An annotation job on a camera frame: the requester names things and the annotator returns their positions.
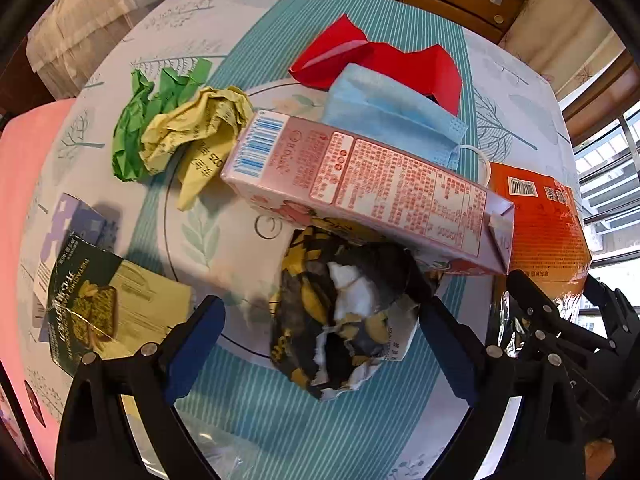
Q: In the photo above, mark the pink blanket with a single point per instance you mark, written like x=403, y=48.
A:
x=20, y=239

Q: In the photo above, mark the orange snack pouch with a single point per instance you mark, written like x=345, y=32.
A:
x=549, y=244

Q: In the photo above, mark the clear plastic wrapper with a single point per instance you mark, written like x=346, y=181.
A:
x=232, y=457

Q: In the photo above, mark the lace covered furniture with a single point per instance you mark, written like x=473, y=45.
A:
x=72, y=38

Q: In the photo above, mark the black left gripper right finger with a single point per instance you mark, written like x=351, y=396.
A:
x=490, y=394

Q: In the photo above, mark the blue face mask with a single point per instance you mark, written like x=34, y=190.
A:
x=380, y=108

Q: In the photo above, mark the pink milk carton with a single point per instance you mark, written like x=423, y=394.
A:
x=311, y=174

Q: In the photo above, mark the green crumpled paper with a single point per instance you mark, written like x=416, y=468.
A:
x=145, y=104

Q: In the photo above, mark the smartphone on blanket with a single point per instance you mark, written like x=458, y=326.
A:
x=34, y=403

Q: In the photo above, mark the black yellow wrapper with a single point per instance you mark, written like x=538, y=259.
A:
x=342, y=310

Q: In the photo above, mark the yellow crumpled paper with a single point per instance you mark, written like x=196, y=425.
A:
x=207, y=127

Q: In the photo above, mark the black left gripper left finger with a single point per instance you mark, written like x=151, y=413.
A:
x=95, y=440

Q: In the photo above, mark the red paper envelope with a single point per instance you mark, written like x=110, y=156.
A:
x=431, y=71

